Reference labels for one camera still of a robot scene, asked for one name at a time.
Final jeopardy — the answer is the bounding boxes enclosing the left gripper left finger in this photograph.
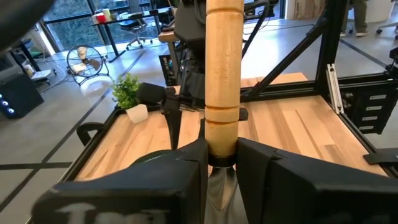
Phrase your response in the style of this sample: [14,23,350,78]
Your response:
[30,138,209,224]

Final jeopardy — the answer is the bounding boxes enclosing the black table edge bracket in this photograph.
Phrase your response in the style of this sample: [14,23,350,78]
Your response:
[363,147,398,166]

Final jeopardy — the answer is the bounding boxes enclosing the black aluminium table frame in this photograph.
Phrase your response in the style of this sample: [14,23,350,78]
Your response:
[27,0,398,224]

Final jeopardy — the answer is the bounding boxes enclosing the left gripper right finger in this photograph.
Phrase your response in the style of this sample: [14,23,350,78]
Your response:
[236,136,398,224]

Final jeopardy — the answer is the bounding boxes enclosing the black box with white labels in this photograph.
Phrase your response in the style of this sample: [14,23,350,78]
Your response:
[340,90,398,135]

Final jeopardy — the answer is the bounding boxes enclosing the black table edge hook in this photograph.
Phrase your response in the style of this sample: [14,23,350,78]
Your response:
[76,121,107,147]

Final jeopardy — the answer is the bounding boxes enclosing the dark office chair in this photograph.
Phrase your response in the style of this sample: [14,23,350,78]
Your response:
[119,12,154,50]

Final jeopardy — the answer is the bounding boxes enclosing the silver aluminium extrusion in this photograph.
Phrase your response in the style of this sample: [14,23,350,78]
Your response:
[325,63,345,115]

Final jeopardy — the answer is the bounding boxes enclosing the wood handled garden trowel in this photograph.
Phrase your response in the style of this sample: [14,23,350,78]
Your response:
[203,0,249,224]

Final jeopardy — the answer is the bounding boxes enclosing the black mounted device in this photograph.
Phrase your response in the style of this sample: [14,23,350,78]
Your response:
[385,46,398,80]

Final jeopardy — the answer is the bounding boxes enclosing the wooden top desk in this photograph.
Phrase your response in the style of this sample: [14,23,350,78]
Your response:
[157,30,181,85]

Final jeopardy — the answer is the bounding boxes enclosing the person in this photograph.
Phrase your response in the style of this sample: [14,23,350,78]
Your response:
[340,0,370,38]

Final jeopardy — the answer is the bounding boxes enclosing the wooden crates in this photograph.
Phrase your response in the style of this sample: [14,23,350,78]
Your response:
[285,0,327,21]

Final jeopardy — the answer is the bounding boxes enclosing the black floor fan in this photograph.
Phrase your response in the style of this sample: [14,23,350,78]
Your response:
[65,44,110,86]

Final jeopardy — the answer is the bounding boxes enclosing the black computer tower with lights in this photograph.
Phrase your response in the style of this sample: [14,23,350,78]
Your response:
[0,73,45,119]

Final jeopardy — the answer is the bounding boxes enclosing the green plant in white pot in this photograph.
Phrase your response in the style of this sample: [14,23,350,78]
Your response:
[111,73,149,124]

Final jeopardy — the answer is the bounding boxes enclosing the black legged desk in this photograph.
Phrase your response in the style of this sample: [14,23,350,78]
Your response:
[91,6,175,63]

